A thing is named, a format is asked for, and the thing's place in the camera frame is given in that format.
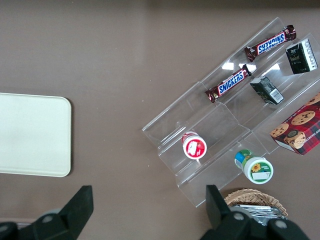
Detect silver foil container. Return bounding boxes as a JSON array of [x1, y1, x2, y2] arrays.
[[231, 204, 288, 226]]

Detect cream rectangular tray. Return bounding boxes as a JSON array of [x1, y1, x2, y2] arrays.
[[0, 92, 73, 178]]

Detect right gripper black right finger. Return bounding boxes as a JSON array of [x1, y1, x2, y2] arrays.
[[199, 184, 270, 240]]

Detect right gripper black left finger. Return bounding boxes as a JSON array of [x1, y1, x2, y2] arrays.
[[27, 185, 94, 240]]

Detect red lidded yogurt cup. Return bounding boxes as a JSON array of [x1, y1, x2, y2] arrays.
[[181, 131, 208, 160]]

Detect Snickers chocolate bar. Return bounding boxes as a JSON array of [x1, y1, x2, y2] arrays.
[[204, 63, 253, 104], [244, 24, 298, 63]]

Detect light wicker basket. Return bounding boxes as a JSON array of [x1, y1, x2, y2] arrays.
[[223, 188, 289, 218]]

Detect green lidded yogurt cup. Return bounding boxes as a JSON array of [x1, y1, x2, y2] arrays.
[[234, 149, 274, 185]]

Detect red plaid cookie box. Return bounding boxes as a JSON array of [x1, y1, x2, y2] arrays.
[[269, 91, 320, 156]]

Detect small black carton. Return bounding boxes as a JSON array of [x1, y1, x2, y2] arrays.
[[285, 39, 319, 75], [249, 76, 285, 105]]

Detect clear acrylic stepped display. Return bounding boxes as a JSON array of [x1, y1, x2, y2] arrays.
[[141, 16, 320, 208]]

